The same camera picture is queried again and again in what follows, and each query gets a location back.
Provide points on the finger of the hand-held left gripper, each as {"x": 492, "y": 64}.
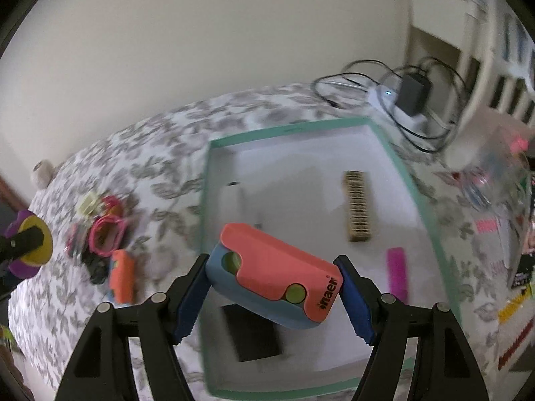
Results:
{"x": 21, "y": 239}

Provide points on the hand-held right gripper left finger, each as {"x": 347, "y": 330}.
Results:
{"x": 190, "y": 300}

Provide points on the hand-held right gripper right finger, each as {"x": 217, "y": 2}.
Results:
{"x": 355, "y": 300}

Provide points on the purple and yellow toy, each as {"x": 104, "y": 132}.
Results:
{"x": 39, "y": 257}

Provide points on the round metal tin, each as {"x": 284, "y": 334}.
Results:
{"x": 75, "y": 240}

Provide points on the black power adapter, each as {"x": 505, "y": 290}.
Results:
{"x": 250, "y": 338}

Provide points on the cream hair clip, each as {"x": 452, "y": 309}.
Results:
{"x": 90, "y": 204}

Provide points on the orange and blue case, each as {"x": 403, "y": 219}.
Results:
{"x": 276, "y": 267}
{"x": 123, "y": 277}

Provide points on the gold studded case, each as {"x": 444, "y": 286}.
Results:
{"x": 357, "y": 206}

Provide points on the teal cardboard box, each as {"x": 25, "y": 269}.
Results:
{"x": 292, "y": 192}

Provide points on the white ball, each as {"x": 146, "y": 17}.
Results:
{"x": 44, "y": 173}

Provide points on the pink bangle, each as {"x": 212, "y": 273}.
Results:
{"x": 95, "y": 238}
{"x": 112, "y": 202}

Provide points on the black hair accessory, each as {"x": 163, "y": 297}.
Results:
{"x": 96, "y": 269}

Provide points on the yellow toy brick strip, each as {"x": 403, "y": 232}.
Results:
{"x": 516, "y": 305}

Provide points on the red toy brick strip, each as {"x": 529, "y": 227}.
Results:
{"x": 514, "y": 349}

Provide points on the clear plastic container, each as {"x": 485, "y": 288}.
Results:
{"x": 493, "y": 163}

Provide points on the white power strip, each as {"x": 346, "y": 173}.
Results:
{"x": 384, "y": 98}

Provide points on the black charger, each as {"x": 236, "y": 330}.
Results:
{"x": 413, "y": 92}

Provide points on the white furniture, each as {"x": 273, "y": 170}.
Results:
{"x": 480, "y": 50}

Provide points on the brown wooden post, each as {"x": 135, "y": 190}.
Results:
{"x": 8, "y": 194}

